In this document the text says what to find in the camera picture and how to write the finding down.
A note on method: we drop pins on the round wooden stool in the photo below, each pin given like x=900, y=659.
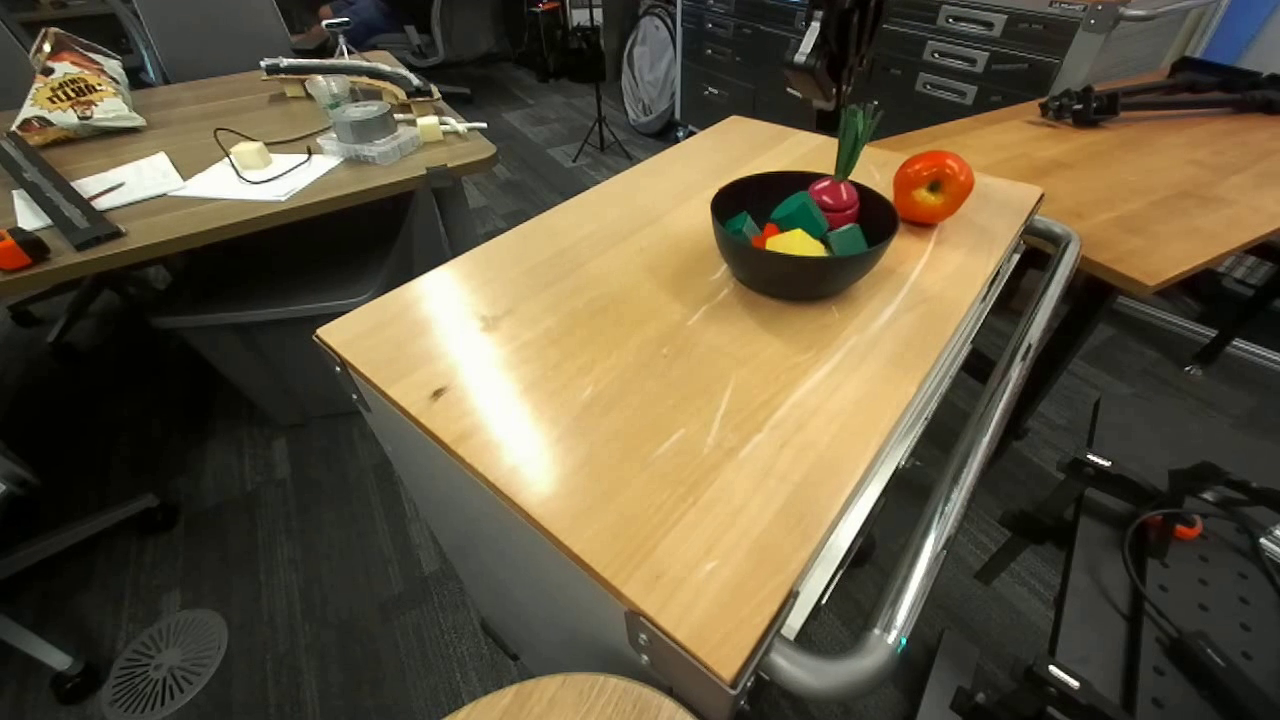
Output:
x=572, y=699

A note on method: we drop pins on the wooden office desk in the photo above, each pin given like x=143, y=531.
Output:
x=214, y=200

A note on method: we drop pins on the orange wooden cube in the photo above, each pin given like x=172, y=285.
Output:
x=766, y=234

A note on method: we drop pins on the yellow wooden block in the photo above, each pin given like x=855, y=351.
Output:
x=792, y=242

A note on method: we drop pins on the metal cart handle bar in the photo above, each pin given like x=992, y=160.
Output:
x=855, y=670

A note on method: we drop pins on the black drawer cabinet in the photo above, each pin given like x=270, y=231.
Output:
x=918, y=61

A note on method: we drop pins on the snack chip bag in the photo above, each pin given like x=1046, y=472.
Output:
x=79, y=87

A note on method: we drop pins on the black bowl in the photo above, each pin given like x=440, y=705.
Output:
x=797, y=278

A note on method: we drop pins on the small green wooden cube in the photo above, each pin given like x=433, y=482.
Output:
x=846, y=242

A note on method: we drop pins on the orange toy apple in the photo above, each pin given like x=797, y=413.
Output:
x=932, y=187

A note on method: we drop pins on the white paper sheet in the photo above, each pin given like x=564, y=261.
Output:
x=283, y=177

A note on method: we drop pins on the red toy radish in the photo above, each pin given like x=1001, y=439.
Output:
x=832, y=193

